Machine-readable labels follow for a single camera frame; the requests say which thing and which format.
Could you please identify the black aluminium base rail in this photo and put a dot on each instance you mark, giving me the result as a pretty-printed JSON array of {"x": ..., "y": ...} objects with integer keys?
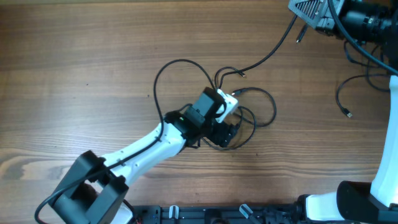
[{"x": 278, "y": 214}]

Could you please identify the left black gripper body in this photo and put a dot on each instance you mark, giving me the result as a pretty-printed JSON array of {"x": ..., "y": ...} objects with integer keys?
[{"x": 219, "y": 132}]

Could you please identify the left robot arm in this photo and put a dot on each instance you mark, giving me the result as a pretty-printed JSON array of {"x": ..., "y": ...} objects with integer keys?
[{"x": 94, "y": 188}]

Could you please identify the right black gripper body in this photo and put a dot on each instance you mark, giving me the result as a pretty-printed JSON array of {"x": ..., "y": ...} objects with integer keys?
[{"x": 328, "y": 26}]

